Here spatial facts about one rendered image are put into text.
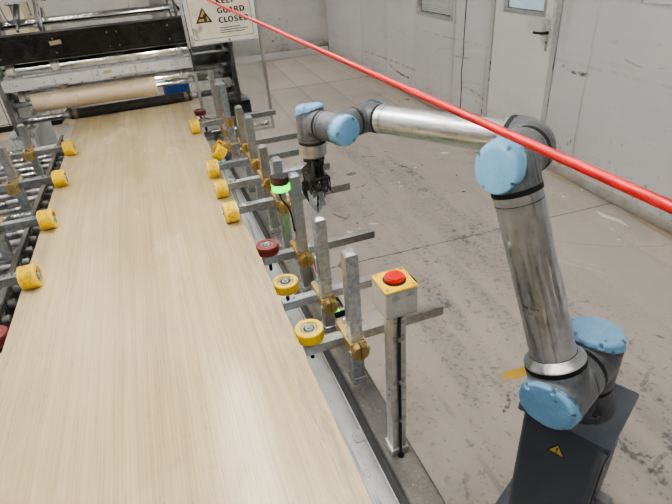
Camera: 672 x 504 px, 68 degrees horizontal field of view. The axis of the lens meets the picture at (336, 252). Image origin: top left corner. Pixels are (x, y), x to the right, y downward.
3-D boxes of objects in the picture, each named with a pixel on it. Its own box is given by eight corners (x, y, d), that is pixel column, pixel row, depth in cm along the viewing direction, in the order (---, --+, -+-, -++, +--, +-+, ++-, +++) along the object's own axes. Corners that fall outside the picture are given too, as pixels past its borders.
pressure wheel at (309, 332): (305, 345, 147) (301, 314, 141) (330, 350, 144) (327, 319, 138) (294, 363, 141) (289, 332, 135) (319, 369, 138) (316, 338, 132)
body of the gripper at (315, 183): (310, 197, 165) (307, 162, 158) (303, 187, 172) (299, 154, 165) (332, 192, 167) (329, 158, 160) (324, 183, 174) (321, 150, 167)
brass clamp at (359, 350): (354, 328, 150) (353, 315, 147) (372, 357, 139) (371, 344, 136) (334, 334, 148) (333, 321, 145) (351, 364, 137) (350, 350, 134)
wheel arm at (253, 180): (327, 166, 229) (327, 159, 227) (330, 169, 226) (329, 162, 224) (219, 189, 216) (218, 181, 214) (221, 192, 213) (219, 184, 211)
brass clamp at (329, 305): (327, 289, 171) (326, 277, 168) (341, 312, 160) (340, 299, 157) (310, 294, 169) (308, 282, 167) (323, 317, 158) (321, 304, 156)
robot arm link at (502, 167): (610, 403, 128) (555, 118, 108) (580, 445, 119) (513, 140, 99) (553, 389, 140) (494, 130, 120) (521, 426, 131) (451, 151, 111)
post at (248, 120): (265, 208, 251) (250, 113, 226) (267, 211, 248) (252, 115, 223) (259, 209, 250) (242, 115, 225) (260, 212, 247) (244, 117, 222)
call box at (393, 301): (402, 296, 107) (402, 266, 102) (417, 315, 101) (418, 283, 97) (372, 305, 105) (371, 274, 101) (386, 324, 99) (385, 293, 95)
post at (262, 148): (279, 240, 234) (264, 142, 209) (281, 244, 231) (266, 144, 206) (272, 242, 233) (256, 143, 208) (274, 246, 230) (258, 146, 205)
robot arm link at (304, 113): (308, 109, 148) (287, 104, 155) (312, 149, 155) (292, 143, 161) (331, 102, 154) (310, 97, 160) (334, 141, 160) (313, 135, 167)
